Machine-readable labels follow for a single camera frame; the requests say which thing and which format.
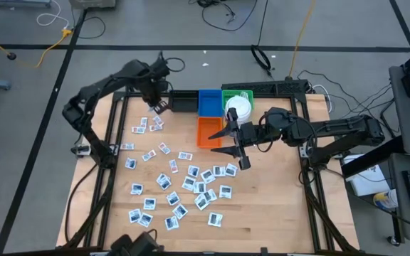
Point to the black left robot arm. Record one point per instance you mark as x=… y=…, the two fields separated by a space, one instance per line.
x=98 y=87

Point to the black caster wheel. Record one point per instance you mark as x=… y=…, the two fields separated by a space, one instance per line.
x=393 y=240

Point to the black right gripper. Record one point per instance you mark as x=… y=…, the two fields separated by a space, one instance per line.
x=249 y=135

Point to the antiseptic towelette packet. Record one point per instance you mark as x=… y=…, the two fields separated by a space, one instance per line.
x=189 y=183
x=171 y=223
x=231 y=170
x=130 y=163
x=149 y=203
x=193 y=171
x=215 y=219
x=145 y=219
x=173 y=198
x=151 y=107
x=199 y=187
x=225 y=191
x=219 y=171
x=166 y=184
x=135 y=215
x=210 y=195
x=137 y=188
x=208 y=176
x=180 y=211
x=201 y=202
x=160 y=177

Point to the black desk beam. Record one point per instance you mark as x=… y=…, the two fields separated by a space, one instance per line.
x=390 y=151

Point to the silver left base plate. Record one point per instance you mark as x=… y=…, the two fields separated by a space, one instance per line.
x=82 y=151

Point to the Lysol wipes canister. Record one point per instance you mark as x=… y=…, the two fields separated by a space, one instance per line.
x=242 y=106

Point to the black round floor plug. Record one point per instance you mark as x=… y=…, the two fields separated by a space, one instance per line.
x=11 y=56

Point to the grey right base plate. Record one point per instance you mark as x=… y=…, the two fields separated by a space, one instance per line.
x=303 y=153

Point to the black plastic bin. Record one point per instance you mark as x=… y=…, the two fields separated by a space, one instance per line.
x=183 y=103

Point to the green plastic basket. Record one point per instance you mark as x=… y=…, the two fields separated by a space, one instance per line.
x=226 y=93

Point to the orange plastic basket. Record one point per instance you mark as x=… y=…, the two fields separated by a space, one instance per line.
x=205 y=131

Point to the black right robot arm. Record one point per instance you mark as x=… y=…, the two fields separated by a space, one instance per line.
x=340 y=128

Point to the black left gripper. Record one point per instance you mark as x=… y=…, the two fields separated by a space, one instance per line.
x=153 y=94

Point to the blue plastic bin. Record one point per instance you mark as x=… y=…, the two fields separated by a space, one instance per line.
x=210 y=105

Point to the grey metal bar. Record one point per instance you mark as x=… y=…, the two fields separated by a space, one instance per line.
x=20 y=3

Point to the white box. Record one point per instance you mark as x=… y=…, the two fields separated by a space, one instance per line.
x=365 y=181

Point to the yellow blue wipes bottle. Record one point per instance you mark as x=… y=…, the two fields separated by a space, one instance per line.
x=386 y=200

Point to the grey equipment box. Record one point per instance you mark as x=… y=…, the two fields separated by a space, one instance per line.
x=91 y=3

